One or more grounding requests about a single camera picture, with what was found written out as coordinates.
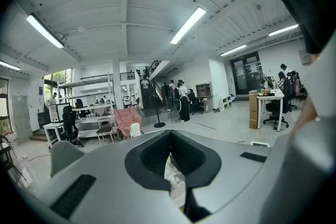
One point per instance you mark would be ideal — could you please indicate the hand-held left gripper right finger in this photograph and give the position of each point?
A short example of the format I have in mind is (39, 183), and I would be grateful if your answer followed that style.
(231, 165)

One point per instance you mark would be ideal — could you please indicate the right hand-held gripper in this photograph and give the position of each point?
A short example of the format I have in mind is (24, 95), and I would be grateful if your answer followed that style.
(302, 178)

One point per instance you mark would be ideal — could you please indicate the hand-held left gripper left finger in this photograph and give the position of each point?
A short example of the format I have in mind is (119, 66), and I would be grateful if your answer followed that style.
(113, 191)

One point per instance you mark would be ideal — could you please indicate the person's right forearm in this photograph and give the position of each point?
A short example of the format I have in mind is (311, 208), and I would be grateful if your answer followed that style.
(304, 118)

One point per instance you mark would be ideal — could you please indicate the long cardboard box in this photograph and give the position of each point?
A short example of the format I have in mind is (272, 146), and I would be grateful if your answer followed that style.
(253, 110)

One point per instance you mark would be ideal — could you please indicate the white storage cubes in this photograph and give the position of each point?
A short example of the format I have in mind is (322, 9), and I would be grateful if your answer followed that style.
(226, 102)

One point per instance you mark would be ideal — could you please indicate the illustrated book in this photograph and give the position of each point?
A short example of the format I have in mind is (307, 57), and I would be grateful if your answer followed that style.
(174, 181)

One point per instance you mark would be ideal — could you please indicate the grey-green chair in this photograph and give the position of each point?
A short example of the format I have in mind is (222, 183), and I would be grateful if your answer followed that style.
(65, 154)

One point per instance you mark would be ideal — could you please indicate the wooden chair brown seat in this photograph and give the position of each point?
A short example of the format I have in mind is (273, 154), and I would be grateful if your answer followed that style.
(105, 129)

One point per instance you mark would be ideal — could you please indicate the black office chair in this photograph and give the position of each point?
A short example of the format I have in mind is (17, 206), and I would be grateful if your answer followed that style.
(275, 112)
(193, 98)
(69, 123)

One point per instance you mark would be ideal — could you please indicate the pink armchair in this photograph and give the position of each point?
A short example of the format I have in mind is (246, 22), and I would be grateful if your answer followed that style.
(127, 119)

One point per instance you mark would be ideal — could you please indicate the wooden cabinet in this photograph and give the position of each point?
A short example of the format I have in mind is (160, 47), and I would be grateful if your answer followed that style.
(204, 94)

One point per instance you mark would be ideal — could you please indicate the black floor stand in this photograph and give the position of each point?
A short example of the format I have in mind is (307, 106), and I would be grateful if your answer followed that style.
(159, 125)

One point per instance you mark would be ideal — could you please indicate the white desk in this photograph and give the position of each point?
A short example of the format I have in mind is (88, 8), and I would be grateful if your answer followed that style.
(270, 94)
(52, 126)

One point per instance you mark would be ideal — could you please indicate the wooden steps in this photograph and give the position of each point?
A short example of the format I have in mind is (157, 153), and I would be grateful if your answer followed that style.
(38, 136)

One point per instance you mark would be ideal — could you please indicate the black double door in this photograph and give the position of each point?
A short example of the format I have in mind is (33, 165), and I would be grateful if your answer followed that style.
(245, 73)

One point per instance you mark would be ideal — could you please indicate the white cube shelf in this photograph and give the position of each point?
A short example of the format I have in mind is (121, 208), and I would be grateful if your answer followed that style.
(59, 111)

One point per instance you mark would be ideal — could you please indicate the white pillar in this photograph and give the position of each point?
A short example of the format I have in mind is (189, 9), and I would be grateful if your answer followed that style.
(118, 84)

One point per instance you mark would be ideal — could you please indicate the white shelving rack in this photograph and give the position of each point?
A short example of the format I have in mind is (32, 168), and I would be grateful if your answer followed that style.
(86, 81)

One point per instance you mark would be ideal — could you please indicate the small dark table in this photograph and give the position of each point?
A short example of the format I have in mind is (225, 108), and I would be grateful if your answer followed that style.
(6, 149)

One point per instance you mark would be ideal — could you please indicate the long ceiling light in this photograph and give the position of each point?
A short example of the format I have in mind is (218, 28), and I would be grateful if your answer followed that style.
(44, 30)
(9, 65)
(283, 30)
(187, 25)
(233, 49)

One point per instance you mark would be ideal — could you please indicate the black balcony railing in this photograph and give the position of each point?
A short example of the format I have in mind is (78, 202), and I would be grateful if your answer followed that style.
(127, 76)

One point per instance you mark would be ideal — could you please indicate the grey locker cabinet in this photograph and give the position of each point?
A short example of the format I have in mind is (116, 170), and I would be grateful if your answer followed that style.
(22, 118)

